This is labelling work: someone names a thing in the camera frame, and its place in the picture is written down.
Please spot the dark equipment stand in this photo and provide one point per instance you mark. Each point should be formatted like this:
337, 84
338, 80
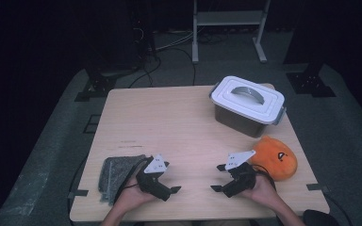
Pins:
144, 31

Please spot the black chair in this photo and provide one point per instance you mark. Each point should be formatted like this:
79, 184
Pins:
320, 218

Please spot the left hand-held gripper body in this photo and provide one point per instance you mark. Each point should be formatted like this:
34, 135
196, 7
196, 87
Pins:
151, 183

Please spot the white metal desk frame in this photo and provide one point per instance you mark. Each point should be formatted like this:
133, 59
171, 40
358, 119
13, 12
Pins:
227, 18

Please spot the orange plush toy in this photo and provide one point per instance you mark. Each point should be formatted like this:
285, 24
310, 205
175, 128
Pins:
275, 160

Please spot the brown clear storage box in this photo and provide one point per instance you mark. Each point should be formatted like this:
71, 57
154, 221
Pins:
238, 122

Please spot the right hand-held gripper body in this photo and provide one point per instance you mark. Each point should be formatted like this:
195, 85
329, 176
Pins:
243, 179

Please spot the person's right hand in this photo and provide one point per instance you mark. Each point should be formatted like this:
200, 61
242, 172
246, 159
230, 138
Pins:
264, 191

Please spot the black stand base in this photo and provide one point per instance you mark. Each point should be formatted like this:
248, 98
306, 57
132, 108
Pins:
99, 84
309, 83

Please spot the grey fluffy cloth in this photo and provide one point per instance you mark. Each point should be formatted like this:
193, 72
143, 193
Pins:
116, 175

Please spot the person's left hand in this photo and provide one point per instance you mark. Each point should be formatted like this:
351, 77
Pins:
132, 194

